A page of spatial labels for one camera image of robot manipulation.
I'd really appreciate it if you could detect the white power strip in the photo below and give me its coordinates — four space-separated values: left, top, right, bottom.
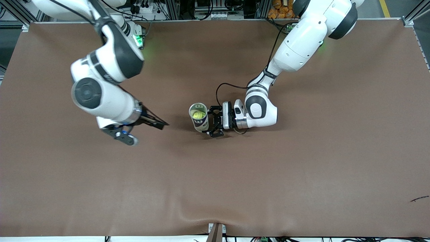
130 0 160 15

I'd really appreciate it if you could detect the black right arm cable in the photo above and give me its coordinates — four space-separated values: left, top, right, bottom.
47 0 145 135

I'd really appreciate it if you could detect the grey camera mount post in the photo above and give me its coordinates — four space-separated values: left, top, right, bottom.
207 223 226 242

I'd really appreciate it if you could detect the white blue tennis ball can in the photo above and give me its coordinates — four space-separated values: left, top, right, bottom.
188 103 210 133

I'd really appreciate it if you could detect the yellow floor tape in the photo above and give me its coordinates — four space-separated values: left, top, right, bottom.
379 0 392 18

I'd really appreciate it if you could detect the brown table cover sheet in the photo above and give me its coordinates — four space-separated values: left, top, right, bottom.
0 18 430 238

